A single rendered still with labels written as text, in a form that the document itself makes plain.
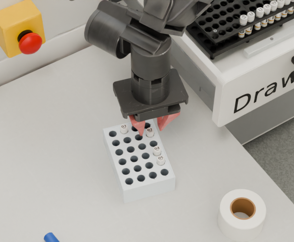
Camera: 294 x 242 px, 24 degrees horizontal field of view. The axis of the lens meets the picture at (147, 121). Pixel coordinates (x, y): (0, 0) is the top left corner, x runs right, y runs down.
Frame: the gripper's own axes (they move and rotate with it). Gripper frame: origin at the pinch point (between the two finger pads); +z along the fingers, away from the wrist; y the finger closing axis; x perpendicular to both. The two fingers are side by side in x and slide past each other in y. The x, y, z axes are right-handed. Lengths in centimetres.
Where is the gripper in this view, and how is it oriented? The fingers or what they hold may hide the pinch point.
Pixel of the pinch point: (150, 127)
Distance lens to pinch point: 111.9
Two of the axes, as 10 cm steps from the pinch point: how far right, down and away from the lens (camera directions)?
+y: -9.6, 2.3, -1.8
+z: 0.0, 6.1, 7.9
